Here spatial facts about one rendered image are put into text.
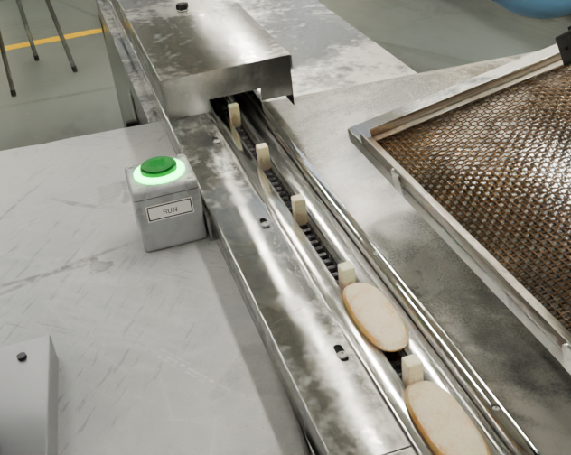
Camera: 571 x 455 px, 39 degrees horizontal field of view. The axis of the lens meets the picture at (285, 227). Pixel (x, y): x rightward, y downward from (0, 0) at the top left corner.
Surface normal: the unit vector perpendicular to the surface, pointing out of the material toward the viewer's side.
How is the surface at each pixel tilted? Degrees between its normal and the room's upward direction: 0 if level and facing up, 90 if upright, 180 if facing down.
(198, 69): 0
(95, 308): 0
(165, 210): 90
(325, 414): 0
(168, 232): 90
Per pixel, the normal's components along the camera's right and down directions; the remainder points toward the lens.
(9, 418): -0.15, -0.84
